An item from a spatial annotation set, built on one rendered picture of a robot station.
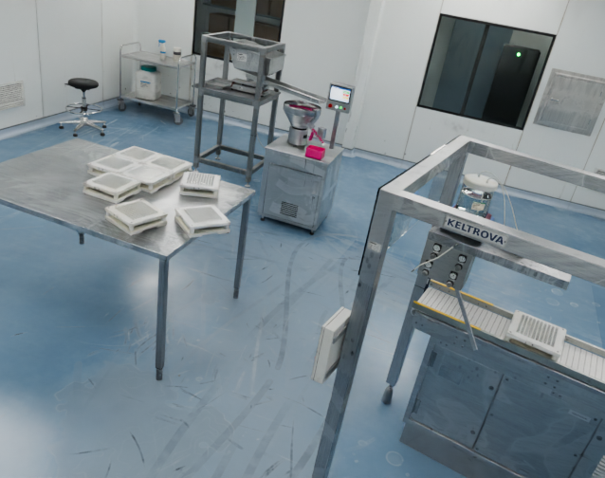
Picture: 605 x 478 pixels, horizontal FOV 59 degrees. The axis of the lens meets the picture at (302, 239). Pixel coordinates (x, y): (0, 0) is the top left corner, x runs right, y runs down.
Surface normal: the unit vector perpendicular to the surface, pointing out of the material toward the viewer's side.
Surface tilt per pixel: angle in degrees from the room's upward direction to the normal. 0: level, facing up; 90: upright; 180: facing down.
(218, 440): 0
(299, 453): 0
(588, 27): 90
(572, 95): 90
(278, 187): 91
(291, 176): 90
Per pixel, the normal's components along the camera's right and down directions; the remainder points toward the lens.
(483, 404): -0.50, 0.33
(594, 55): -0.31, 0.40
